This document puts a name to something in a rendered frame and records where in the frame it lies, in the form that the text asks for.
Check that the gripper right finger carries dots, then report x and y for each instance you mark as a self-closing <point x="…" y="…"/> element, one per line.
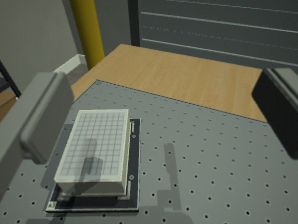
<point x="276" y="95"/>

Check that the grey flat base plate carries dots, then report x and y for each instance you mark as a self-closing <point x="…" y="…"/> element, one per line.
<point x="198" y="165"/>

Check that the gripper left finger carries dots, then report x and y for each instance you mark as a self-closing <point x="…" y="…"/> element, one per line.
<point x="31" y="128"/>

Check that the grey deep-well block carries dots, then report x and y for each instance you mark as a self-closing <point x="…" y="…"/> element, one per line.
<point x="95" y="160"/>

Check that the black plate nest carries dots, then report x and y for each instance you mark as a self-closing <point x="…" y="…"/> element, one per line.
<point x="106" y="204"/>

